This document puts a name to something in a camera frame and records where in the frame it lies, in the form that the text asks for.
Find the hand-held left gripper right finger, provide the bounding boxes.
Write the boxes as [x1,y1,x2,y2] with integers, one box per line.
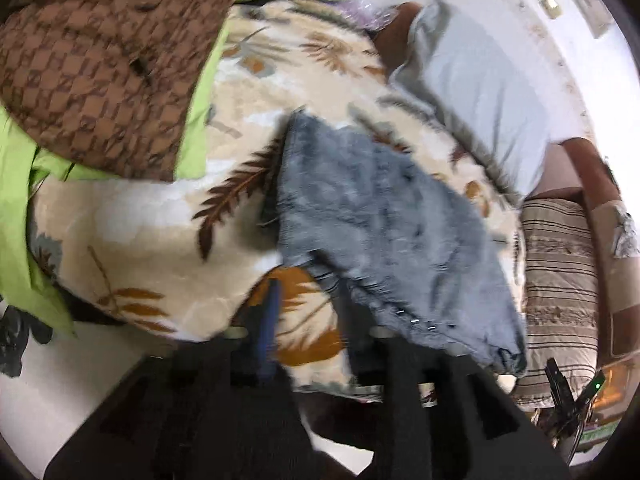
[330,280,572,480]

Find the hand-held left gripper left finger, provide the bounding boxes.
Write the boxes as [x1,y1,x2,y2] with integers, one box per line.
[44,277,326,480]

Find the blue-grey pants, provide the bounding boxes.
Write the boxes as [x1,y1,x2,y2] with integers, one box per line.
[260,109,528,377]

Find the beige leaf print blanket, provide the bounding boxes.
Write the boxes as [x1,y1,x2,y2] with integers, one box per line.
[25,0,526,408]

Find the white crumpled cloth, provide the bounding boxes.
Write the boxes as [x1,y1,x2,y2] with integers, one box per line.
[614,209,640,259]

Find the black and white cloth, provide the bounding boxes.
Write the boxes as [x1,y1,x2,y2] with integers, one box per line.
[0,305,53,378]

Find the lime green bed sheet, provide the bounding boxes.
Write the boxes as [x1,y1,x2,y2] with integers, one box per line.
[0,25,231,336]

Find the light grey pillow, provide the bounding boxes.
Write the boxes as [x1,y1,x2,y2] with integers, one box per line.
[387,0,551,201]

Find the brown checkered blanket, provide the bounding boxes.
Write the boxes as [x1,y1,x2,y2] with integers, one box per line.
[0,0,240,182]

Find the purple cloth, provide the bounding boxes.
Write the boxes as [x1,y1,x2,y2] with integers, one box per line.
[335,0,386,28]

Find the white wall panel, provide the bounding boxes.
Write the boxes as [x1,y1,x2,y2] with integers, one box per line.
[557,0,613,38]

